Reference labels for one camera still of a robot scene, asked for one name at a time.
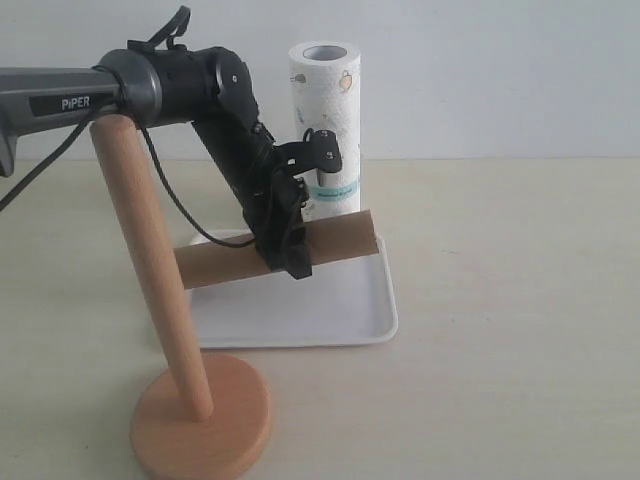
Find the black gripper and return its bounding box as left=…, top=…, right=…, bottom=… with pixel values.
left=192, top=119, right=314, bottom=281

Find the brown cardboard tube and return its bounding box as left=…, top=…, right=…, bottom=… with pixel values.
left=174, top=211, right=379, bottom=289

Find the printed white paper towel roll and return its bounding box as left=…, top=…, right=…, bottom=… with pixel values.
left=289, top=41, right=361, bottom=221

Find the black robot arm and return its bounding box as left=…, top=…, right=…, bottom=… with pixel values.
left=1, top=45, right=312, bottom=279

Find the wooden paper towel holder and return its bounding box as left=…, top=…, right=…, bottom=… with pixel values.
left=91, top=115, right=272, bottom=479

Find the white rectangular tray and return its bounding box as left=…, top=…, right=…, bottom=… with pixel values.
left=187, top=235, right=398, bottom=349

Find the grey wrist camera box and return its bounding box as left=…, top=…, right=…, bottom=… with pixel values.
left=301, top=128, right=343, bottom=174

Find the black cable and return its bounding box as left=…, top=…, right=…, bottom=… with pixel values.
left=0, top=5, right=256, bottom=249

